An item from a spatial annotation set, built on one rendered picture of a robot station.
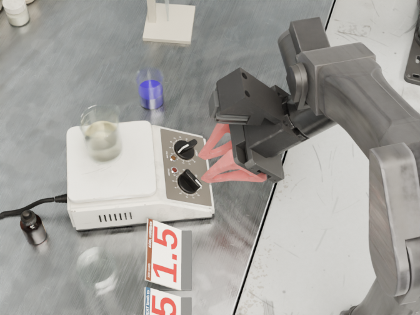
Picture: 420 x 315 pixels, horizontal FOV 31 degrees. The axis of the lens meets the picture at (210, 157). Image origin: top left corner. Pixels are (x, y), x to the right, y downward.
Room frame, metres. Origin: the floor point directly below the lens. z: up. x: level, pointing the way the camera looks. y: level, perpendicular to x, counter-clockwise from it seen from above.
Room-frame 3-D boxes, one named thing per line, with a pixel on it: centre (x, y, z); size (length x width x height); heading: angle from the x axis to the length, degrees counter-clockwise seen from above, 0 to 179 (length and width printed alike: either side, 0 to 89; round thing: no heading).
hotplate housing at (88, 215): (0.54, 0.11, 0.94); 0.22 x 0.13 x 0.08; 97
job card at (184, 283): (0.43, 0.05, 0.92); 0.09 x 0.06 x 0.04; 1
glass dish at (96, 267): (0.41, 0.15, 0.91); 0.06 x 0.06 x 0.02
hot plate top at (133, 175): (0.54, 0.14, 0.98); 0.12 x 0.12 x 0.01; 7
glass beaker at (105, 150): (0.55, 0.14, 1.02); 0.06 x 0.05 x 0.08; 136
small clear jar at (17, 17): (0.87, 0.33, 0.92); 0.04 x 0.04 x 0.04
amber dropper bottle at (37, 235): (0.46, 0.25, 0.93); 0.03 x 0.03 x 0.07
